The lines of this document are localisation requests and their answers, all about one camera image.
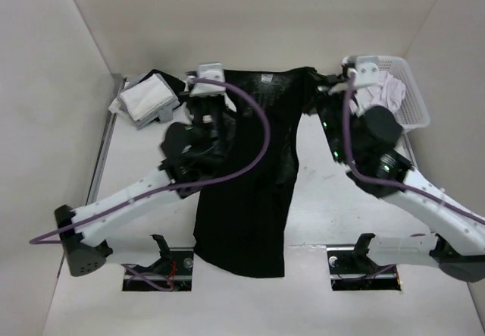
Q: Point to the folded black top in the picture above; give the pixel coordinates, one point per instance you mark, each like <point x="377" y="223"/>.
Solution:
<point x="177" y="85"/>

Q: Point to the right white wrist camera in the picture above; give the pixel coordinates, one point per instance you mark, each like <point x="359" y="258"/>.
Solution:
<point x="362" y="70"/>

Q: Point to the black tank top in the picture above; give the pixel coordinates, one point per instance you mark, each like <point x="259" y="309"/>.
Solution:
<point x="240" y="223"/>

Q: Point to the folded white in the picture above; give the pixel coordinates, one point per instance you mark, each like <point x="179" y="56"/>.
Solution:
<point x="146" y="97"/>
<point x="116" y="109"/>

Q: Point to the white crumpled tank top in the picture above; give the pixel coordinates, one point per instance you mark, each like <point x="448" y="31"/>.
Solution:
<point x="388" y="92"/>

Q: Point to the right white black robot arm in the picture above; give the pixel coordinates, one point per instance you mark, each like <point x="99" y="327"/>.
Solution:
<point x="366" y="145"/>

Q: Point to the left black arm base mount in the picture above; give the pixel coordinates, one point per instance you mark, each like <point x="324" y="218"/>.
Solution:
<point x="170" y="272"/>

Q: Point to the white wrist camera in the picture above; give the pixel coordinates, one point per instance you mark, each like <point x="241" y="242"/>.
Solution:
<point x="207" y="79"/>
<point x="362" y="70"/>

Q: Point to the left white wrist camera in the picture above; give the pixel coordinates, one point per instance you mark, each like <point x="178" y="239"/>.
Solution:
<point x="207" y="79"/>

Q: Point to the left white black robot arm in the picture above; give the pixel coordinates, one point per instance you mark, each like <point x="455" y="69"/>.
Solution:
<point x="192" y="154"/>

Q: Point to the bottom folded white top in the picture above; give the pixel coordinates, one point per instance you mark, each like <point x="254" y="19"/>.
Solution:
<point x="116" y="109"/>

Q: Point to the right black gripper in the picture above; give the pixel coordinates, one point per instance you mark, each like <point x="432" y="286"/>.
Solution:
<point x="323" y="96"/>

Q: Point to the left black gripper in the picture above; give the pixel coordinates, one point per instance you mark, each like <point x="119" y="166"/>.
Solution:
<point x="192" y="101"/>

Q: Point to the folded grey top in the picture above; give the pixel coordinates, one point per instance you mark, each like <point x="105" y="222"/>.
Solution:
<point x="164" y="114"/>

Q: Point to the white plastic basket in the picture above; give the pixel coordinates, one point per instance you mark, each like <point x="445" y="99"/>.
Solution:
<point x="413" y="112"/>

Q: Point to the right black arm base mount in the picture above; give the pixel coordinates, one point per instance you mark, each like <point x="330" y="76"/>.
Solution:
<point x="351" y="269"/>

